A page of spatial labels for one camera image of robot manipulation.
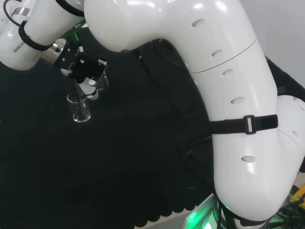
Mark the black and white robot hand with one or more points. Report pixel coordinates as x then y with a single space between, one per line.
88 68

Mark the small clear glass beaker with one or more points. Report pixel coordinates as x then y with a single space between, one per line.
103 82

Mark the clear glass beaker with markings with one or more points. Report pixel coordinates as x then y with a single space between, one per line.
79 113

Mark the black table cloth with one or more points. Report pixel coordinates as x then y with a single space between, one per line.
107 155

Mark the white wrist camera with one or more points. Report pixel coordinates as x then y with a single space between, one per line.
64 71

